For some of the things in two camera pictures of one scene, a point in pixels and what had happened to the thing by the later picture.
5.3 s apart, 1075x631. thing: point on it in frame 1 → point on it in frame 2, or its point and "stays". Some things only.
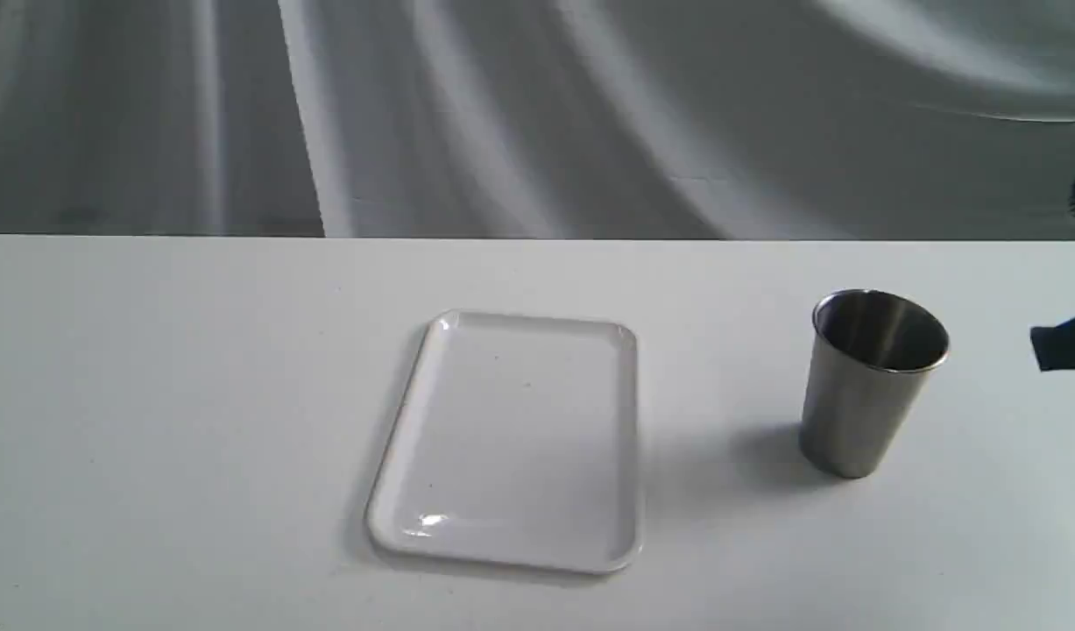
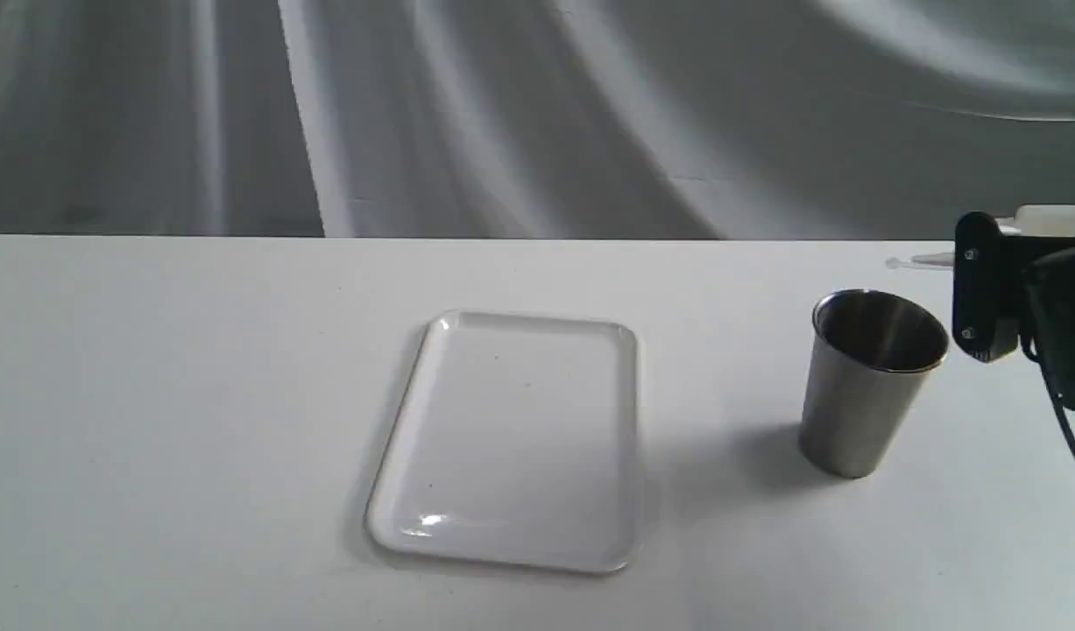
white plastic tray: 515,443 stays
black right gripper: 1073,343 → 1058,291
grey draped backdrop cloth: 698,119 stays
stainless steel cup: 871,356 stays
